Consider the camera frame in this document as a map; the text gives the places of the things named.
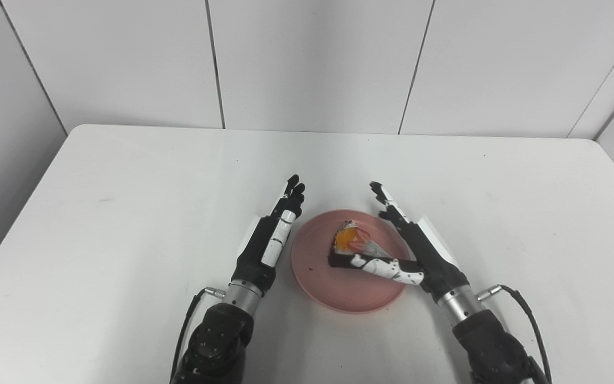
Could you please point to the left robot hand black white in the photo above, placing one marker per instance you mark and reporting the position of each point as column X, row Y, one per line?
column 269, row 245

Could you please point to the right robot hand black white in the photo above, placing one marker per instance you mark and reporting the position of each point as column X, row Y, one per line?
column 419, row 250

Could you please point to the cake slice with fruit topping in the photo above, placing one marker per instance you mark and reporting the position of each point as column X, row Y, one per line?
column 350, row 245

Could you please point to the pink round plate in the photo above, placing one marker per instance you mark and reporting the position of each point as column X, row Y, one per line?
column 339, row 288

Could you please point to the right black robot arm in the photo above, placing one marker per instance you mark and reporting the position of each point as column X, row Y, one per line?
column 493, row 341

